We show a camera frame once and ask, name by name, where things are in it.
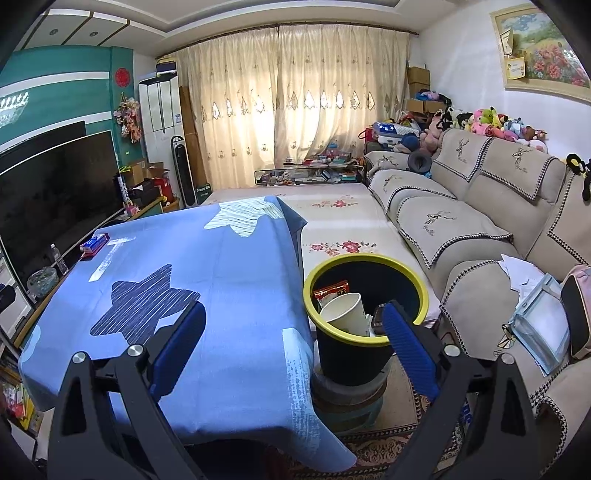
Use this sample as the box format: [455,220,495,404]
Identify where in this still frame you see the clear water bottle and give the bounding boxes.
[50,244,69,275]

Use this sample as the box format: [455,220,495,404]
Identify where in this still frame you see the hanging artificial flowers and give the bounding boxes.
[113,92,141,144]

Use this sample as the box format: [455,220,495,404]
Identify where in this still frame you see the pile of plush toys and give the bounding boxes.
[392,90,550,155]

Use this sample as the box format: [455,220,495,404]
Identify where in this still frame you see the white loose papers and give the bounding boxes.
[499,256,546,294]

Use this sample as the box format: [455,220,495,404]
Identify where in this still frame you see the black wall screen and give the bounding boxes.
[0,121,87,155]

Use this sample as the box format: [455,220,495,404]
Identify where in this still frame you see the red snack packet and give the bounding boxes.
[313,280,350,304]

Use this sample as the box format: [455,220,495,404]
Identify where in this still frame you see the black yellow-rimmed trash bin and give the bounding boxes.
[303,254,430,387]

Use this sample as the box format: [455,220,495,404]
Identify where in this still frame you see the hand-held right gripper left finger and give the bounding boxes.
[46,299,207,480]

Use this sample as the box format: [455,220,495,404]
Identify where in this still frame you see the floral print mat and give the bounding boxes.
[210,182,439,324]

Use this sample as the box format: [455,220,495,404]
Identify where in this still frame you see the cardboard boxes beside cabinet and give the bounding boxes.
[122,159,178,208]

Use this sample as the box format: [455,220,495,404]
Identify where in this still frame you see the glass ashtray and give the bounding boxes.
[27,267,59,298]

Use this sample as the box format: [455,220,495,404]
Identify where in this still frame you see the stack of cardboard boxes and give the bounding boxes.
[406,67,446,114]

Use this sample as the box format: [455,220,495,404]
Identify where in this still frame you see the black flat television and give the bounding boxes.
[0,130,126,289]

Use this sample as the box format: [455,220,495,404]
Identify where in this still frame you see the cluttered glass coffee table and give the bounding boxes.
[254,164,365,186]

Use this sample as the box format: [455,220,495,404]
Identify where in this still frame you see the blue star-print tablecloth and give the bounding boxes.
[18,196,358,472]

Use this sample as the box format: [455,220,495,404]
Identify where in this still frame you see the teal plastic stool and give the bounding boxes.
[316,392,385,433]

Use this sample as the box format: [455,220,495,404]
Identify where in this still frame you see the pink black bag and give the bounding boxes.
[560,265,591,361]

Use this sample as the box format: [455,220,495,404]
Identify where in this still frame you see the grey round container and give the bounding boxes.
[311,357,393,407]

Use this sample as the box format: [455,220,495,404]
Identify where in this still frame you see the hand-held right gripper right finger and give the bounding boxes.
[381,300,541,480]

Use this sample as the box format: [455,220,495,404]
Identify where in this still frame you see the brown wooden board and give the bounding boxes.
[178,86,206,185]

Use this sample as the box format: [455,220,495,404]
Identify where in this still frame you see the cream embroidered curtain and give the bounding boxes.
[277,24,409,162]
[178,25,282,188]

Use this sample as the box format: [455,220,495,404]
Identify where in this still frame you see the framed flower painting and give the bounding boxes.
[489,4,591,97]

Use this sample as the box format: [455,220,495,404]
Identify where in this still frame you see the white dotted paper cup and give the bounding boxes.
[320,292,370,337]

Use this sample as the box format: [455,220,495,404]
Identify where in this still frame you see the star-print blue pillow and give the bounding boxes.
[372,121,419,146]

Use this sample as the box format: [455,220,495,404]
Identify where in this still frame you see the crystal wall lamp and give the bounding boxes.
[0,92,31,127]

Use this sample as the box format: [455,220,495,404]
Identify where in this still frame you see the pile of colourful books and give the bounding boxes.
[0,351,44,435]

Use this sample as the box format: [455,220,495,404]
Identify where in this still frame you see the beige sofa with covers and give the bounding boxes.
[362,127,591,462]

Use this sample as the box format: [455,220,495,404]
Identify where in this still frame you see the black tower fan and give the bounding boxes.
[171,135,195,208]

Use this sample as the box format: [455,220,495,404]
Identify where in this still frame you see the white standing air conditioner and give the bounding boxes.
[139,74,185,167]

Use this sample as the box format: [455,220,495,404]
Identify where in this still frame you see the blue clear document bag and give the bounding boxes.
[501,273,571,376]

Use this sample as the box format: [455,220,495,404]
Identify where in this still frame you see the dark printed wrapper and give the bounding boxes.
[372,305,391,335]

